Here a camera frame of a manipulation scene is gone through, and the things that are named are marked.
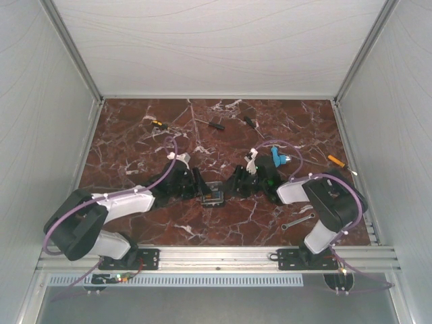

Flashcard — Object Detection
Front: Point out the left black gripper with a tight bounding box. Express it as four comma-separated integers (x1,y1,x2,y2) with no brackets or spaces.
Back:
170,168,212,201

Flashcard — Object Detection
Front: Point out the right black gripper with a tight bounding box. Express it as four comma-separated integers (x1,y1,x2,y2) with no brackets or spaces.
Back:
218,165,267,198

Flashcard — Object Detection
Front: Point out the clear fuse box cover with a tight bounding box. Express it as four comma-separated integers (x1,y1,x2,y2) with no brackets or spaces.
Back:
206,182,223,193

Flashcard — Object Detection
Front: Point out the black fuse box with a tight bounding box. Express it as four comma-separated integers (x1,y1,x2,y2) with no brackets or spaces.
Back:
200,190,225,208

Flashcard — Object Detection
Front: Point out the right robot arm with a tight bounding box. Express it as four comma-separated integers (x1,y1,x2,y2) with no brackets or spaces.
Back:
223,156,369,269

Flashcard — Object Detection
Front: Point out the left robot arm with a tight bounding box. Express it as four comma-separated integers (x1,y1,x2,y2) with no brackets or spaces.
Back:
43,159,211,269

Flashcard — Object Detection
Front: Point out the blue plastic tool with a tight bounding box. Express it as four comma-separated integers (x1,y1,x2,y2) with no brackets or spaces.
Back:
271,146,292,168

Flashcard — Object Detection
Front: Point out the black screwdriver middle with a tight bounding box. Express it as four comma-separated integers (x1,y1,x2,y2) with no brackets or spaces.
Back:
195,119,225,130

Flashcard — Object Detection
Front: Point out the silver wrench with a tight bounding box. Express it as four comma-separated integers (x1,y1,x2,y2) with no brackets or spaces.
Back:
281,213,315,231

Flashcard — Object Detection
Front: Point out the black screwdriver right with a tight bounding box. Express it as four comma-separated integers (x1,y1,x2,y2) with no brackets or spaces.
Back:
244,116,264,138

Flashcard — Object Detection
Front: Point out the yellow black screwdriver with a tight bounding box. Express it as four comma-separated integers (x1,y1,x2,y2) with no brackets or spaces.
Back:
151,120,169,130

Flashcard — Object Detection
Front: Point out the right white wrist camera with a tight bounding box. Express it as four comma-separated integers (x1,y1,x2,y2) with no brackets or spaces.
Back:
244,148,258,175

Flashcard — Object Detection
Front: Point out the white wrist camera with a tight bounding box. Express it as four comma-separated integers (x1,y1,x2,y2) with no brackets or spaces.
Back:
244,148,258,175
167,152,190,164

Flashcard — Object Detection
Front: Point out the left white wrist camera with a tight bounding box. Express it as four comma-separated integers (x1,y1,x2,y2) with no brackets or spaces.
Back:
167,152,190,164

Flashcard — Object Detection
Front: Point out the aluminium mounting rail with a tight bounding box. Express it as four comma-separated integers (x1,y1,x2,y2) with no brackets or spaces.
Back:
36,246,401,273

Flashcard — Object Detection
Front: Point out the slotted grey cable duct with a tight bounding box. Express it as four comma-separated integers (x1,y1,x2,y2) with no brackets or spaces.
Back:
47,273,304,288

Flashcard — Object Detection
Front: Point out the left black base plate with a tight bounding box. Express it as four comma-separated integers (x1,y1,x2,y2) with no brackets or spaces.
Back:
98,248,160,271

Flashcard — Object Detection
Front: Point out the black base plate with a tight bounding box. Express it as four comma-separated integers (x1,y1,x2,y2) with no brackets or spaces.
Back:
276,248,339,271
98,248,160,271

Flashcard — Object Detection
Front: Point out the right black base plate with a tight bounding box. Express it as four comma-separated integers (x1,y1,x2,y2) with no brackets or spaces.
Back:
276,248,339,271

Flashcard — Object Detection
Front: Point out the orange handle screwdriver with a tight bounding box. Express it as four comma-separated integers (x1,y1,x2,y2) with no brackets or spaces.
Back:
327,155,346,168

